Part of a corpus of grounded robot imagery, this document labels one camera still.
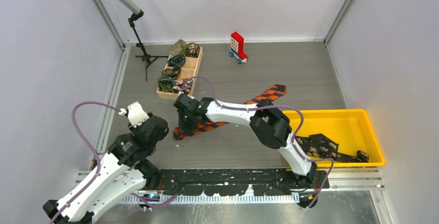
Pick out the dark green rolled tie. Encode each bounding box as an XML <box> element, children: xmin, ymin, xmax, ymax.
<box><xmin>162</xmin><ymin>66</ymin><xmax>181</xmax><ymax>80</ymax></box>

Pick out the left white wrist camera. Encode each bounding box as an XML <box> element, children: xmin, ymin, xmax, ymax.
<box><xmin>119</xmin><ymin>101</ymin><xmax>150</xmax><ymax>128</ymax></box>

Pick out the navy yellow rolled tie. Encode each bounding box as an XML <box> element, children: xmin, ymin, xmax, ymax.
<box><xmin>157</xmin><ymin>75</ymin><xmax>175</xmax><ymax>93</ymax></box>

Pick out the yellow plastic bin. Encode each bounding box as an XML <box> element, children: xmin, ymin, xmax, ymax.
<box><xmin>298</xmin><ymin>109</ymin><xmax>385</xmax><ymax>168</ymax></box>

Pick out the red toy block car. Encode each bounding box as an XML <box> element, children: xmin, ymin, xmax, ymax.
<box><xmin>229</xmin><ymin>32</ymin><xmax>248</xmax><ymax>64</ymax></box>

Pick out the orange navy striped tie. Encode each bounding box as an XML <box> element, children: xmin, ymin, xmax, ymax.
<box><xmin>173</xmin><ymin>84</ymin><xmax>287</xmax><ymax>141</ymax></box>

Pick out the brown floral rolled tie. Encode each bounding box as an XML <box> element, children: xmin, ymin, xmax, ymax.
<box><xmin>186</xmin><ymin>42</ymin><xmax>201</xmax><ymax>58</ymax></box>

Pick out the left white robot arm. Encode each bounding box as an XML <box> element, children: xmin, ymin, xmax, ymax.
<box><xmin>42</xmin><ymin>115</ymin><xmax>169</xmax><ymax>223</ymax></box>

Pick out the black microphone stand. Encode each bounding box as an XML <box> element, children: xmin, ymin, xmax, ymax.
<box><xmin>128</xmin><ymin>10</ymin><xmax>168</xmax><ymax>81</ymax></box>

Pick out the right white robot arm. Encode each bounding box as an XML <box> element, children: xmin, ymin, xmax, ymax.
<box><xmin>173</xmin><ymin>94</ymin><xmax>317</xmax><ymax>188</ymax></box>

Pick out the black pink floral rolled tie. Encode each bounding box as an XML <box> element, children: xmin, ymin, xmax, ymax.
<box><xmin>171</xmin><ymin>79</ymin><xmax>193</xmax><ymax>95</ymax></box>

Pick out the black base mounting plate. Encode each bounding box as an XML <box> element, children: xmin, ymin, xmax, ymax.
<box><xmin>143</xmin><ymin>169</ymin><xmax>329</xmax><ymax>197</ymax></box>

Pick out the teal navy rolled tie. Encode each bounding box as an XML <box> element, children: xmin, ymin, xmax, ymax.
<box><xmin>167</xmin><ymin>54</ymin><xmax>186</xmax><ymax>68</ymax></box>

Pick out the wooden compartment tray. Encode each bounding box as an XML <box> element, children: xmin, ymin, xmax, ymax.
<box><xmin>156</xmin><ymin>47</ymin><xmax>203</xmax><ymax>100</ymax></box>

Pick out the olive green rolled tie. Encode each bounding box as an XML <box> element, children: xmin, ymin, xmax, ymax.
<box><xmin>169</xmin><ymin>39</ymin><xmax>189</xmax><ymax>57</ymax></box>

